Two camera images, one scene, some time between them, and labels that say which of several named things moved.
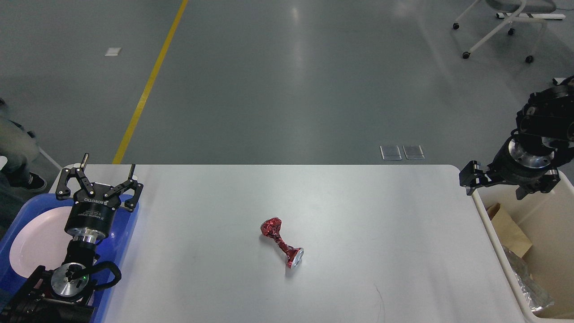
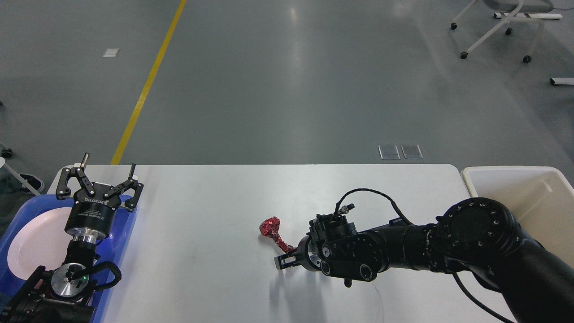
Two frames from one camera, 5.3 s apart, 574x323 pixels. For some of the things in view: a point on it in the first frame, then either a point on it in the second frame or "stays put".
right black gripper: x=519 y=163 -> x=308 y=255
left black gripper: x=90 y=218 stays put
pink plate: x=42 y=240 stays put
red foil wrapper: x=271 y=227 stays put
